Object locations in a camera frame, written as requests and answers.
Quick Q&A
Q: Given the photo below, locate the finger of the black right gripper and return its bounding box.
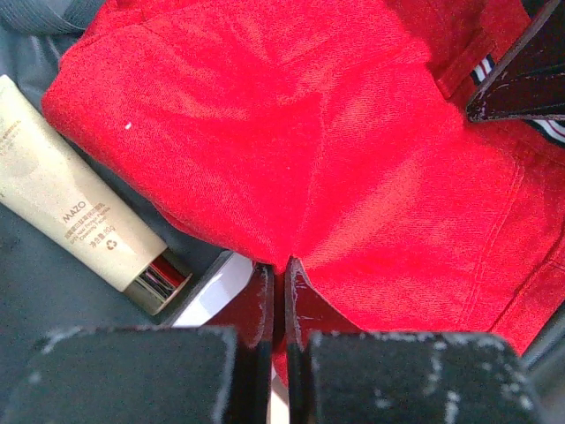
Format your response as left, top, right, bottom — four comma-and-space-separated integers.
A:
466, 1, 564, 122

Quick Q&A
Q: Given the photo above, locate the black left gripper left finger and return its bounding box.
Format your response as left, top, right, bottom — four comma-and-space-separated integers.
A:
1, 264, 274, 423

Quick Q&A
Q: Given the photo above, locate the red garment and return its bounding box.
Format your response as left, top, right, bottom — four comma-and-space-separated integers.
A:
40, 0, 565, 390

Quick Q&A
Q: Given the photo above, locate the tan cardboard piece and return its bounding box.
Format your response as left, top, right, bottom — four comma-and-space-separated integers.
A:
1, 75, 192, 315

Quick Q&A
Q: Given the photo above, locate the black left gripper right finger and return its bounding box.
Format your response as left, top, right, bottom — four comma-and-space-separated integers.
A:
284, 259, 545, 423

